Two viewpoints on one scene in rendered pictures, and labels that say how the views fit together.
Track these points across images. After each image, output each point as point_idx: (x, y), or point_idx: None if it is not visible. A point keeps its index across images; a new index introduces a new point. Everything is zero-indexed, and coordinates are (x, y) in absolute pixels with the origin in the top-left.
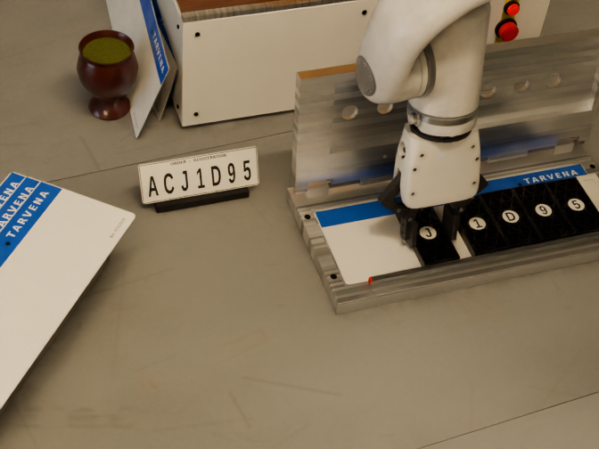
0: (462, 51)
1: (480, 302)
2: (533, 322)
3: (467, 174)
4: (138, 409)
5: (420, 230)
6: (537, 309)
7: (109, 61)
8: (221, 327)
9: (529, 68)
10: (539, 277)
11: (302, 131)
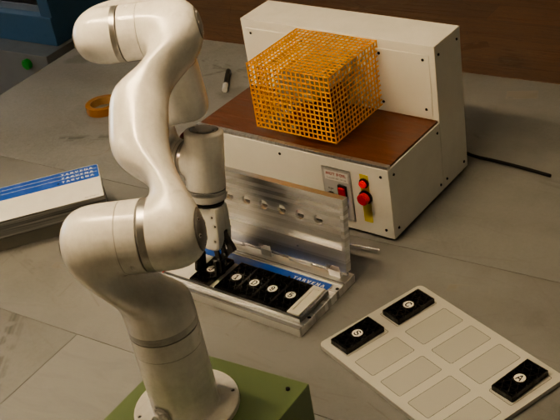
0: (189, 153)
1: (197, 311)
2: (203, 330)
3: (210, 233)
4: (42, 270)
5: (210, 266)
6: (213, 327)
7: None
8: None
9: (301, 204)
10: (237, 317)
11: None
